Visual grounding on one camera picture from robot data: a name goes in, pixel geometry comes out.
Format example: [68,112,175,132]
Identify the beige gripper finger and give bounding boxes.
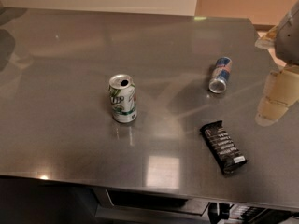
[255,26,278,49]
[255,63,299,127]

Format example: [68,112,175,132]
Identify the blue silver redbull can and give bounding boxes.
[208,57,233,93]

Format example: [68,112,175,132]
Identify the white green soda can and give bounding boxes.
[108,74,137,123]

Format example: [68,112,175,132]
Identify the black snack bar wrapper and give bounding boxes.
[200,120,248,175]

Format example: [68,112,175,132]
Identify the dark drawer under table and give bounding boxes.
[93,187,209,224]

